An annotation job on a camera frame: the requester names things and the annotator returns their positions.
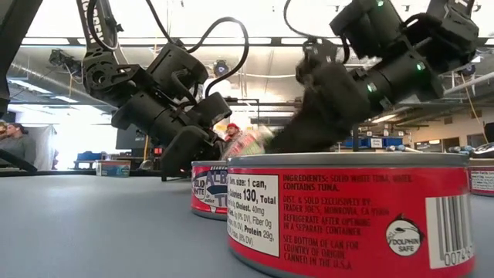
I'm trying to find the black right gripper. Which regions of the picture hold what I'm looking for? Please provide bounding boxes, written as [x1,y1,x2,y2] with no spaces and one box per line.
[264,38,374,154]

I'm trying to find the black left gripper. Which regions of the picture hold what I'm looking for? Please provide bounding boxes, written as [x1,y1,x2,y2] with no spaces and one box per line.
[160,91,233,181]

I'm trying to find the silver tin can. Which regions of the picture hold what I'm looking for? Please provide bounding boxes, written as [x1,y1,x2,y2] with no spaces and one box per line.
[220,126,276,161]

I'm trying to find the red label pull-tab can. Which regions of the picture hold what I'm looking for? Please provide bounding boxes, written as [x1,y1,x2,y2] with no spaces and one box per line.
[190,160,229,222]

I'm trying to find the white cylinder lamp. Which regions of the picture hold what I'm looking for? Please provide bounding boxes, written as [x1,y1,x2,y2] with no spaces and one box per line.
[202,76,232,97]

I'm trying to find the black monitor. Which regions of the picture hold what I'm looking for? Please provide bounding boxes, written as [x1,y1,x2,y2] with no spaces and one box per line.
[115,123,147,151]

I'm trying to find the red label tuna can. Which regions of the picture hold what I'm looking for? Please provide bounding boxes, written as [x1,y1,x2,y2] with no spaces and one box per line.
[466,157,494,197]
[226,152,476,278]

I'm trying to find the row of blue bins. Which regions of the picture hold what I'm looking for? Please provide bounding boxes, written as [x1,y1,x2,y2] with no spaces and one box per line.
[341,137,404,150]

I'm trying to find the blue storage bin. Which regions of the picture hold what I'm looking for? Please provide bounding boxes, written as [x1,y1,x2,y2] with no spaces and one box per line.
[76,151,103,162]

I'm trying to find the blue table mat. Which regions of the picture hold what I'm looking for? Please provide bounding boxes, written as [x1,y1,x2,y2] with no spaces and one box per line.
[0,175,494,278]

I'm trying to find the grey cloth cover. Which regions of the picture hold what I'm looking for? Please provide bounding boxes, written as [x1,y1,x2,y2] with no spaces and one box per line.
[22,125,59,171]

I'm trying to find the black ceiling device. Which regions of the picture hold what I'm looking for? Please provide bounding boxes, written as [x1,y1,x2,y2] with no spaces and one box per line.
[48,49,84,78]

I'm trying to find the wooden shelf with black frame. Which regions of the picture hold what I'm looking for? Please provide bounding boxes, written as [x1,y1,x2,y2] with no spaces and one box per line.
[161,97,360,182]

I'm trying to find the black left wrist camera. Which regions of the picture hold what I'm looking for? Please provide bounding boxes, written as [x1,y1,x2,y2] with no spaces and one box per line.
[145,41,210,107]

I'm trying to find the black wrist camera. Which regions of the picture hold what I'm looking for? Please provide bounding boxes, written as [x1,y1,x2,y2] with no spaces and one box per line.
[145,41,210,107]
[330,0,404,59]

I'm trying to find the black overhead frame beam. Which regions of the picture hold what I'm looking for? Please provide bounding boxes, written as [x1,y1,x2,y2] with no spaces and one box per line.
[0,36,494,48]

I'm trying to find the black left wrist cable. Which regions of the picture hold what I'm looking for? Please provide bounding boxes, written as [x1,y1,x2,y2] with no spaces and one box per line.
[144,0,251,97]

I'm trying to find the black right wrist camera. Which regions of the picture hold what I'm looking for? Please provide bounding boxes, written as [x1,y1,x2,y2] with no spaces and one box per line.
[330,0,404,59]

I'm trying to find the long grey ceiling duct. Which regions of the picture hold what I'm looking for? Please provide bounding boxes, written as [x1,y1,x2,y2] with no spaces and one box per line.
[7,61,117,113]

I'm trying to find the yellow hanging cable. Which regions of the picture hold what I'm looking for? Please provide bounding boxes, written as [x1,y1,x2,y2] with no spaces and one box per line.
[458,73,489,144]

